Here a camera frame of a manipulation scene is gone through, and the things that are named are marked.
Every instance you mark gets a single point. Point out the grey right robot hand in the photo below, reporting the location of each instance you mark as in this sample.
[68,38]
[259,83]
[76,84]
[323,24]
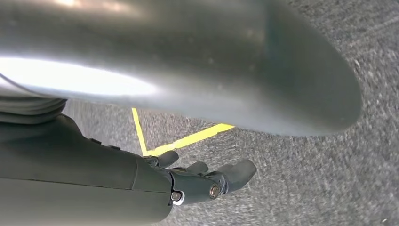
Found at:
[78,174]

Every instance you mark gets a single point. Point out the silver rounded robot shell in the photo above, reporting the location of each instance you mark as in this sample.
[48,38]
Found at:
[187,62]

